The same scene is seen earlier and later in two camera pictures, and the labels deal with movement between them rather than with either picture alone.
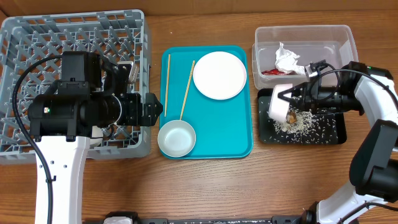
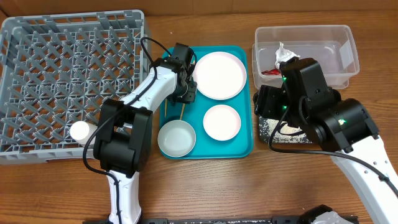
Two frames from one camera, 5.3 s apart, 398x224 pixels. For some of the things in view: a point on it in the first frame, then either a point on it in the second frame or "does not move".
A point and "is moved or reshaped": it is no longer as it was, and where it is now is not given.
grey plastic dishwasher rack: [120, 35] does not move
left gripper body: [130, 115] to [186, 93]
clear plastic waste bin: [335, 43] does not move
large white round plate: [219, 75] does not move
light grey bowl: [176, 138] does not move
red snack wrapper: [277, 72] does not move
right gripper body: [346, 99] to [273, 101]
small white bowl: [278, 108] is moved or reshaped
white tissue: [286, 61] does not move
